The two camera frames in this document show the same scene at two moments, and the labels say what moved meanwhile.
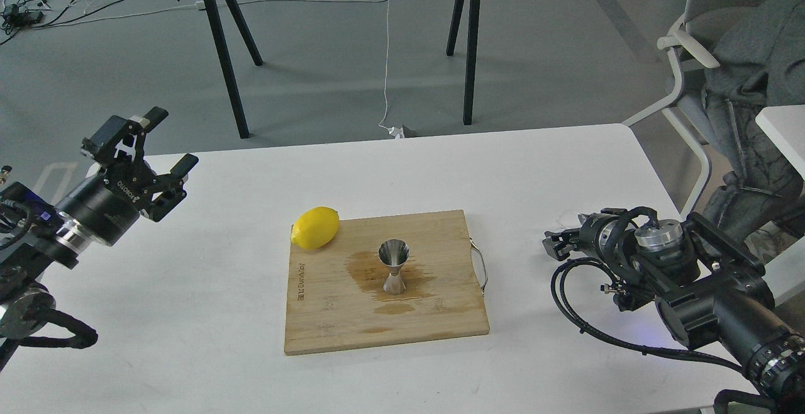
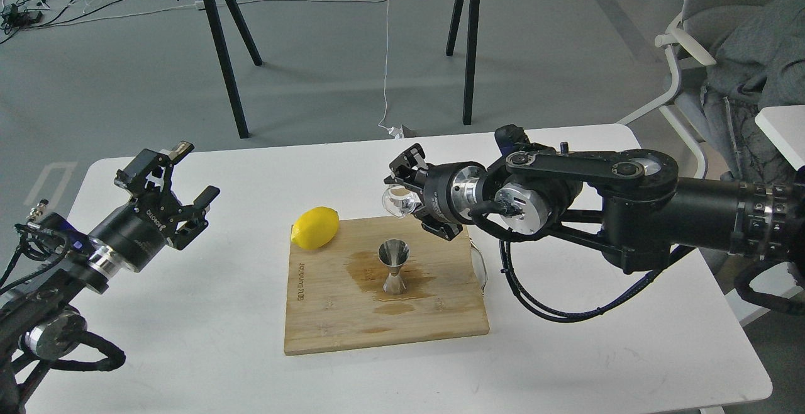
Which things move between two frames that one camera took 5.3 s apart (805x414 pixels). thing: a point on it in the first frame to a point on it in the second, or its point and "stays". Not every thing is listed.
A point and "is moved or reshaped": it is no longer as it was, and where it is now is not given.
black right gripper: [607, 236] to [450, 189]
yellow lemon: [315, 228] stays
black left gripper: [107, 208] to [136, 233]
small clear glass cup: [567, 219] is moved or reshaped
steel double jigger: [394, 252] stays
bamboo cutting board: [336, 301] stays
